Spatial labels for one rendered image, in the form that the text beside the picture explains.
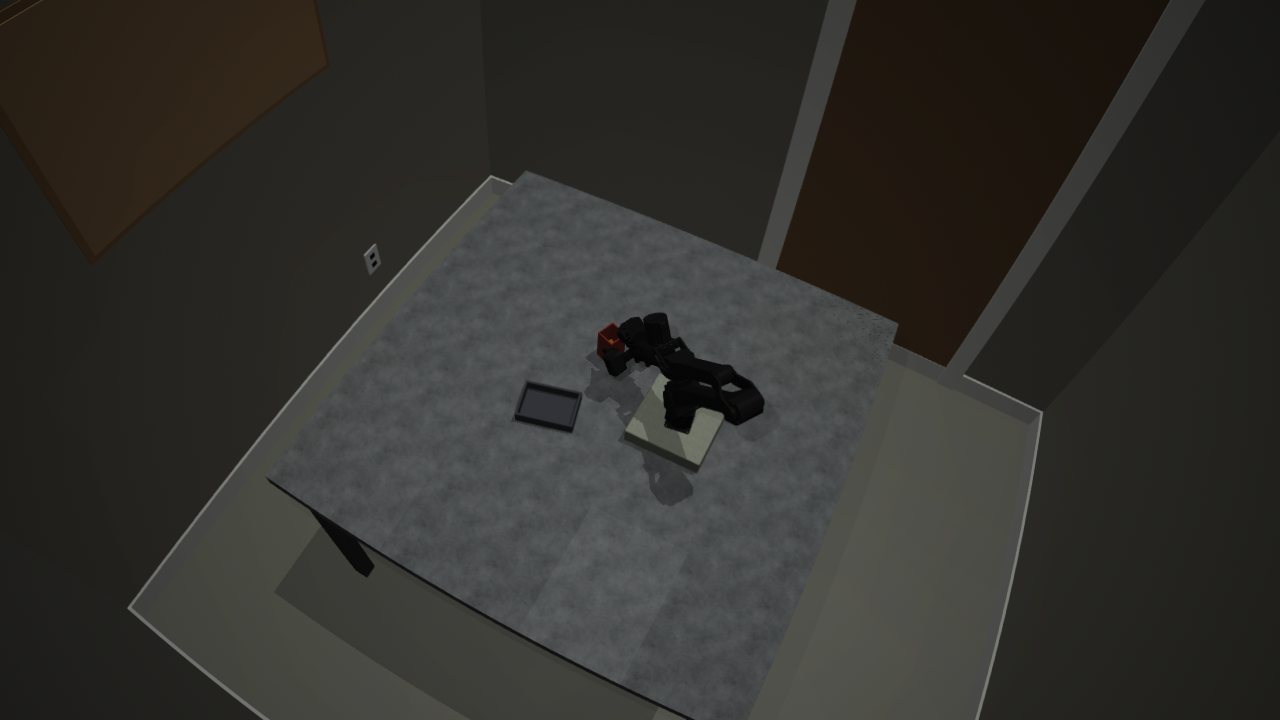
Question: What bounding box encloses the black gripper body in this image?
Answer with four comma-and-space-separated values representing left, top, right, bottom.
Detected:
603, 340, 652, 377

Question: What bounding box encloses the red square cup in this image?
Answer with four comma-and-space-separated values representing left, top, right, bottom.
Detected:
596, 322, 625, 359

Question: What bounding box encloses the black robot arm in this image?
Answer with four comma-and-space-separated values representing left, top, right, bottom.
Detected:
617, 313, 764, 436

